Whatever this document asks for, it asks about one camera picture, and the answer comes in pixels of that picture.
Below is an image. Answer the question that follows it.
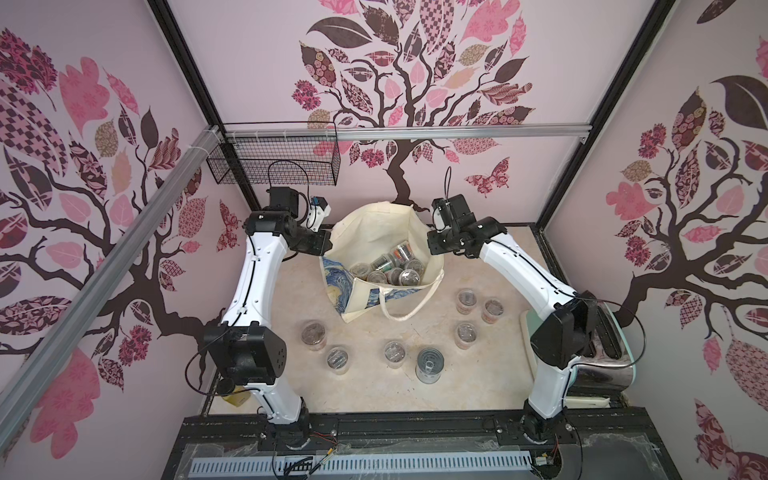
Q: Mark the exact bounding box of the cream canvas tote bag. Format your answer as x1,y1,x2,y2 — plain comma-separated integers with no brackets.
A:
320,202,445,323

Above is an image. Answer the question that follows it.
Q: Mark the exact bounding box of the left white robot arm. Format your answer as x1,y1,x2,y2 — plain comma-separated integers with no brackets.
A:
198,187,332,430

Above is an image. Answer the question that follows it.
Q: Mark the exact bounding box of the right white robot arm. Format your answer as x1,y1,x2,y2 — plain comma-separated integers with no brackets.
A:
427,216,598,420

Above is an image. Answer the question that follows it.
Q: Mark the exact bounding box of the clear lid seed jar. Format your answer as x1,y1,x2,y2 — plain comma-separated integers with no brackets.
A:
398,268,421,287

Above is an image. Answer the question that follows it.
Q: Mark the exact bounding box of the yellow jar near base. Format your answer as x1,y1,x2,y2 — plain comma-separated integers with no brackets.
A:
221,389,252,408

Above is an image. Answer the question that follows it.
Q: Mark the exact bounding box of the mint green chrome toaster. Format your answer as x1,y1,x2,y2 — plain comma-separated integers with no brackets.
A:
519,302,636,408

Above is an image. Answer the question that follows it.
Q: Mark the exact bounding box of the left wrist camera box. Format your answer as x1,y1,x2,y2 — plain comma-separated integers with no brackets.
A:
304,196,331,232

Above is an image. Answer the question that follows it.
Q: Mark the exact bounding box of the black wire wall basket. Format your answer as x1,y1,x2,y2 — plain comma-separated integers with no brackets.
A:
207,120,341,186

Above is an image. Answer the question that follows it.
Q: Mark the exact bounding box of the aluminium rail back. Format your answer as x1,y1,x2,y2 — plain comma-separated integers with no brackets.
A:
226,123,592,141

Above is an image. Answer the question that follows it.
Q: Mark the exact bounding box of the aluminium rail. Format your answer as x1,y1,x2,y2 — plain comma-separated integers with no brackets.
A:
1,125,221,448
226,123,592,141

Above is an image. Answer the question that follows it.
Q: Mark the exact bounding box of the white slotted cable duct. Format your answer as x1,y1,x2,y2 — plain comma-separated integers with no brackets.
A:
187,451,532,479

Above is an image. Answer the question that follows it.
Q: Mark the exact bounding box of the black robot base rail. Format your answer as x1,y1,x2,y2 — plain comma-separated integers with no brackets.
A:
162,407,679,479

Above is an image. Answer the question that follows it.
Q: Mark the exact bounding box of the aluminium rail left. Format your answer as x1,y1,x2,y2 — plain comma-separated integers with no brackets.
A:
1,125,221,448

